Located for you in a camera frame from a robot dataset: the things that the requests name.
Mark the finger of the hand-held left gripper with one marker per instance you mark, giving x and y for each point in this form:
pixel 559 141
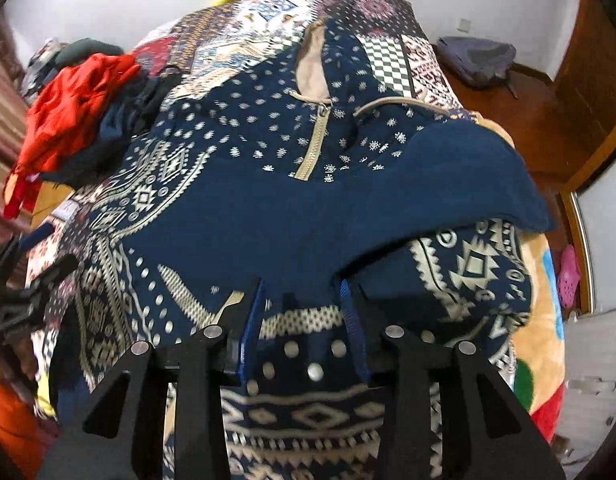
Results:
pixel 52 272

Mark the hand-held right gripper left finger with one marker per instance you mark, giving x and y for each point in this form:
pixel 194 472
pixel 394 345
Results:
pixel 252 321

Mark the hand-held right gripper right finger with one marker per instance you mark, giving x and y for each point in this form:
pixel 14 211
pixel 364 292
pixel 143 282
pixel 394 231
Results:
pixel 352 325

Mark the navy patterned jacket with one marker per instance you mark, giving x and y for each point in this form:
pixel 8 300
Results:
pixel 288 220

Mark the person's orange clothing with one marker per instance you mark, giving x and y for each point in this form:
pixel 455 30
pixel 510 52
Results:
pixel 10 425

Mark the striped curtain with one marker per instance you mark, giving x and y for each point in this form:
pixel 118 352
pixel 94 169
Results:
pixel 2 135

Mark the blue garment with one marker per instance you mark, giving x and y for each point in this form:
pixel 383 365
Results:
pixel 115 127

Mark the red garment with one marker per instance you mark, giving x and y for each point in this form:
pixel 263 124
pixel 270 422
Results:
pixel 72 110

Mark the orange cartoon fleece blanket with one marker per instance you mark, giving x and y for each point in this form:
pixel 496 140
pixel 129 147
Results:
pixel 543 330

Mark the black garment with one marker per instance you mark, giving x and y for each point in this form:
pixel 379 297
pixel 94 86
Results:
pixel 155 95

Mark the pink clog shoe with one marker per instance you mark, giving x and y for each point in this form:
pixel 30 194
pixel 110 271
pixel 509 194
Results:
pixel 569 275

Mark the dark grey garment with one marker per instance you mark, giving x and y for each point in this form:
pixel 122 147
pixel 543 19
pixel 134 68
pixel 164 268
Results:
pixel 90 48

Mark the metal door sill strip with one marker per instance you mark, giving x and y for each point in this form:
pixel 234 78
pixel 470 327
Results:
pixel 580 245

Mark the grey backpack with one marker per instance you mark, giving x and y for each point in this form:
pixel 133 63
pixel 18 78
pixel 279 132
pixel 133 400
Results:
pixel 478 60

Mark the patchwork printed blanket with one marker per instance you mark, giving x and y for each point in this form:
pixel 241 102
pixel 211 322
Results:
pixel 268 15

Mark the wooden door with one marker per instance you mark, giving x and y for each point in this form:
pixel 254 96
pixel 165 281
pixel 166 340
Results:
pixel 598 85

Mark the white wall socket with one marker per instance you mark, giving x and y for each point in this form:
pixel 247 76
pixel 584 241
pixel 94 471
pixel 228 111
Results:
pixel 465 23

